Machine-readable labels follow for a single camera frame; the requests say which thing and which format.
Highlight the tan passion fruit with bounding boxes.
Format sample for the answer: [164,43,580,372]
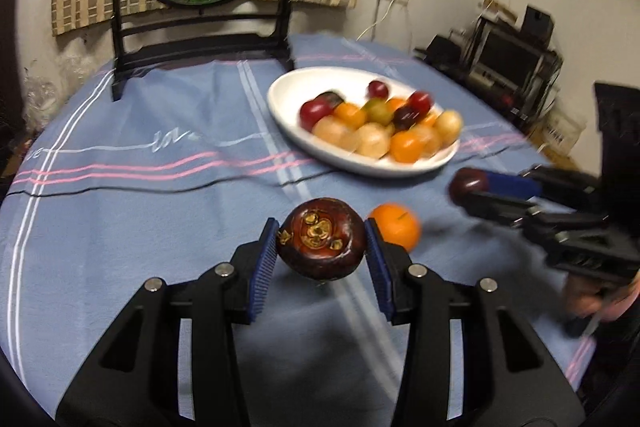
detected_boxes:
[415,124,443,158]

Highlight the clear plastic bag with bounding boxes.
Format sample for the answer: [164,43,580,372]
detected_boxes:
[22,74,66,118]

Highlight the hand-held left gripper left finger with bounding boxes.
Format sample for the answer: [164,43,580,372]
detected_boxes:
[55,217,280,427]

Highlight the blue striped tablecloth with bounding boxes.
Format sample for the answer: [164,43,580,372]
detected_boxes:
[0,32,598,427]

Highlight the green-yellow mandarin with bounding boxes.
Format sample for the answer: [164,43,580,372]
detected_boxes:
[363,99,393,125]

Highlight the person's right hand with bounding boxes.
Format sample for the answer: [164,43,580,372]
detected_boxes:
[567,274,640,323]

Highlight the black monitor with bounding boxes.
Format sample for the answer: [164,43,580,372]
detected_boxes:
[477,27,546,82]

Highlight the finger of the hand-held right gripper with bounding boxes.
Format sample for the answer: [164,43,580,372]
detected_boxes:
[459,192,608,238]
[486,164,608,208]

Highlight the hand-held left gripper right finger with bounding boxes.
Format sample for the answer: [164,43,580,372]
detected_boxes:
[364,217,586,427]

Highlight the white oval plate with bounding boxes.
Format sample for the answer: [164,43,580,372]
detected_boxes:
[267,67,461,178]

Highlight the black speaker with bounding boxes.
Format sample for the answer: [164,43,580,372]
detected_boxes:
[522,5,555,45]

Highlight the pale yellow round fruit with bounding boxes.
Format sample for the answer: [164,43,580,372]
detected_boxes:
[312,117,351,146]
[434,109,464,146]
[356,123,392,159]

